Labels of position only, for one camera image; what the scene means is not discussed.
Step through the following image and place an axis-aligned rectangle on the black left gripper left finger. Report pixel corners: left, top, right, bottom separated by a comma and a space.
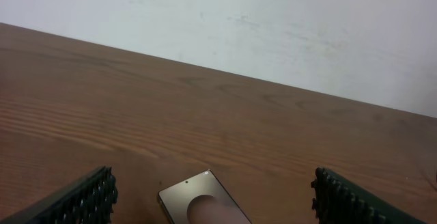
1, 166, 118, 224

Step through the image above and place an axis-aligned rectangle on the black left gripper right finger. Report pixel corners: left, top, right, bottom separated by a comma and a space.
311, 167, 424, 224

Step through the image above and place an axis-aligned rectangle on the silver Galaxy smartphone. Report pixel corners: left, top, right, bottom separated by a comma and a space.
158, 170, 251, 224

